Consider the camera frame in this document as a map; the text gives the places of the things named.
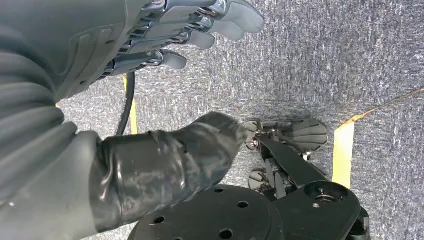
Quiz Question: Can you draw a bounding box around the robot left arm ribbed sleeve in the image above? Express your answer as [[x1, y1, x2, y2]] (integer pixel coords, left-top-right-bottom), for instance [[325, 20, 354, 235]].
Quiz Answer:
[[0, 28, 80, 204]]

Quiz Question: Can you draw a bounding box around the yellow floor tape strip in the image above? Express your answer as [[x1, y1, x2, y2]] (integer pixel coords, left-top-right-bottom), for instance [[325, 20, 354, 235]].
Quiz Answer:
[[120, 74, 139, 136]]

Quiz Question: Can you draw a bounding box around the black round robot plate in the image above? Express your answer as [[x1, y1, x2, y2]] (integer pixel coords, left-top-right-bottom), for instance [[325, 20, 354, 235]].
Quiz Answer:
[[127, 184, 286, 240]]

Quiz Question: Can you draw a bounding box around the black robot lower leg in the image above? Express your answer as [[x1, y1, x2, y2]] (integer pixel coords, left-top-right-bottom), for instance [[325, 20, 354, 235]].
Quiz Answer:
[[256, 132, 332, 200]]

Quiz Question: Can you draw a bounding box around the yellow floor tape outline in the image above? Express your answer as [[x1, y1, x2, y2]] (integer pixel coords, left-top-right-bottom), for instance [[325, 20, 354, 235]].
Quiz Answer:
[[332, 87, 424, 190]]

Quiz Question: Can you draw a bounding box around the black robot knee housing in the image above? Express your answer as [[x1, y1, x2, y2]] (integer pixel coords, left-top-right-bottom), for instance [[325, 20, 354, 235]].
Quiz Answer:
[[271, 180, 371, 240]]

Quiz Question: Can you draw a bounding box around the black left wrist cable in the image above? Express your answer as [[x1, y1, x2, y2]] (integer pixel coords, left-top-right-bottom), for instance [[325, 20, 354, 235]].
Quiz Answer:
[[115, 71, 136, 137]]

